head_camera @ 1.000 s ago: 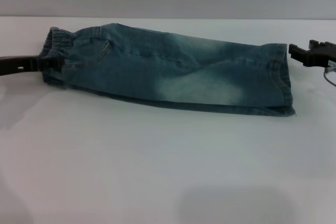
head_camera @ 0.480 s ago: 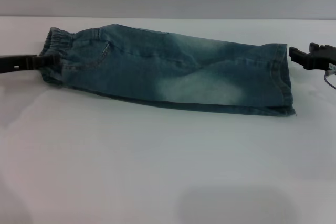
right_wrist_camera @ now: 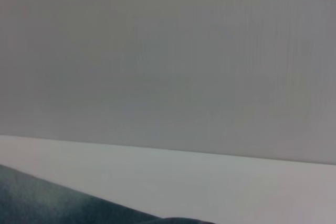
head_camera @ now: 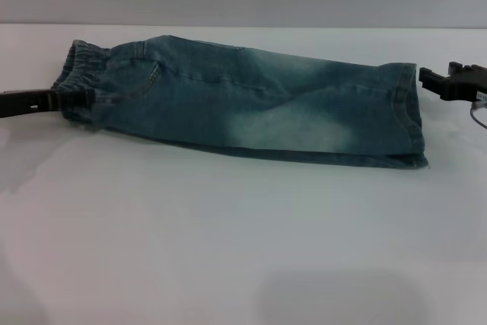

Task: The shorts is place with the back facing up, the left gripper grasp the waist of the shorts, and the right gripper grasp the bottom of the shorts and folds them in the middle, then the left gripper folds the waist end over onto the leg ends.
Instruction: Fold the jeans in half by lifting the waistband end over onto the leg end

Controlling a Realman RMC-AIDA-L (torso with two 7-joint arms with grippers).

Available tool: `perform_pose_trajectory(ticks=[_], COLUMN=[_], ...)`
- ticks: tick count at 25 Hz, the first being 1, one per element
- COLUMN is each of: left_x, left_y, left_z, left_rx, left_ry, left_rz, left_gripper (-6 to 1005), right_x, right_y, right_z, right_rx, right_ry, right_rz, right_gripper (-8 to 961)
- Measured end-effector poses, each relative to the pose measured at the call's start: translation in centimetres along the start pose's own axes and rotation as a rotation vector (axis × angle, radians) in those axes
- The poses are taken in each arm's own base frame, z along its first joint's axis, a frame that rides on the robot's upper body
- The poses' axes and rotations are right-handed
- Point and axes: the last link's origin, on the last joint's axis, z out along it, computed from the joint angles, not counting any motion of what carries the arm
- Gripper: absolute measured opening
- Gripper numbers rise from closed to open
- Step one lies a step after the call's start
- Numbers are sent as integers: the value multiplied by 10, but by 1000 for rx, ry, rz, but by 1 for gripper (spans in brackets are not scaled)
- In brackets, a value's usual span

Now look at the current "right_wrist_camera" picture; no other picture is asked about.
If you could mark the blue denim shorts with cartoon print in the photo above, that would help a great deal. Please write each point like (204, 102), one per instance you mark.
(52, 205)

